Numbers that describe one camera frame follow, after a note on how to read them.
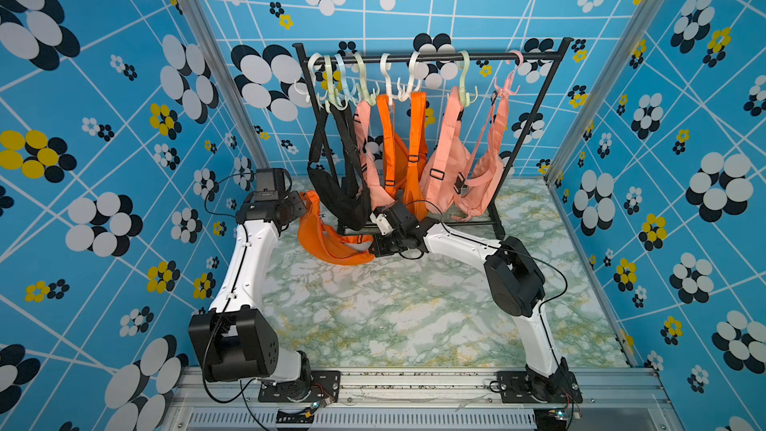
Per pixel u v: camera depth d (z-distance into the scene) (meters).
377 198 0.90
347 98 0.75
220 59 0.85
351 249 0.96
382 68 0.68
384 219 0.78
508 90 0.75
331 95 0.73
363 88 0.74
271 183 0.61
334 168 0.94
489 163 0.94
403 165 0.86
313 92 0.74
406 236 0.73
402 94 0.74
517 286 0.53
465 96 0.71
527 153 1.14
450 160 0.98
